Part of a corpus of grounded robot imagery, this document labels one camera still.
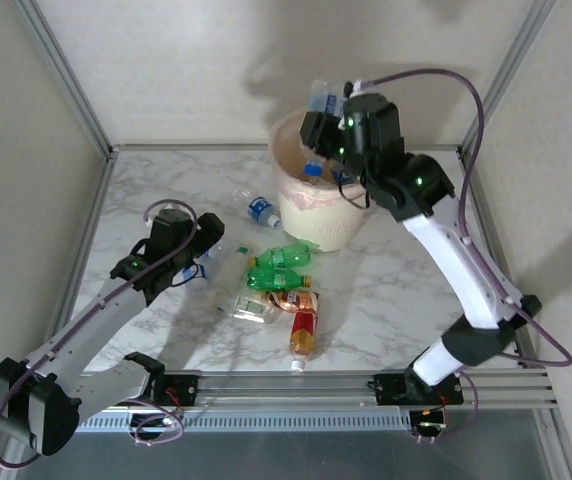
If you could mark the clear bottle green label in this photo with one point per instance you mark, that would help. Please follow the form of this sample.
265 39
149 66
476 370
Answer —
248 305

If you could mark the green plastic bottle yellow cap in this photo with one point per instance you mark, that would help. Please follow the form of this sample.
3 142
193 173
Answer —
283 255
276 279

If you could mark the crushed brown orange bottle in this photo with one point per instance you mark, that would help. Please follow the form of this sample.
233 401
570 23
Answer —
296 300

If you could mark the red label bottle white cap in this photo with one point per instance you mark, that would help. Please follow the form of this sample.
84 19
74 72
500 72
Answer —
304 330

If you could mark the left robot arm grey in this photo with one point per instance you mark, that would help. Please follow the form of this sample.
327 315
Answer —
91 325

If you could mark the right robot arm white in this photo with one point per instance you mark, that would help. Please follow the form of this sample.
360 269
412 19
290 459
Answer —
461 270

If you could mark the pink plastic bin liner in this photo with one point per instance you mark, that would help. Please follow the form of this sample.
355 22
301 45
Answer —
306 200

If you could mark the cream plastic waste bin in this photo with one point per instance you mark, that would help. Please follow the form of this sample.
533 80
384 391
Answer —
316 225

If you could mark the clear bottle green cap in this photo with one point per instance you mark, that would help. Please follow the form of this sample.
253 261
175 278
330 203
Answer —
233 270

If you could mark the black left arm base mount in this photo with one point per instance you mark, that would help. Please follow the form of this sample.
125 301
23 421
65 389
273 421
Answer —
183 387

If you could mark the aluminium frame post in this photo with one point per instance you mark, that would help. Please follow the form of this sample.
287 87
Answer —
508 70
66 70

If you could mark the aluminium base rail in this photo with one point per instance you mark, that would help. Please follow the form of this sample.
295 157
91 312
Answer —
291 387

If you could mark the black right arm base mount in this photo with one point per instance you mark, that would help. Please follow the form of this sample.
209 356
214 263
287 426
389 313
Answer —
391 387

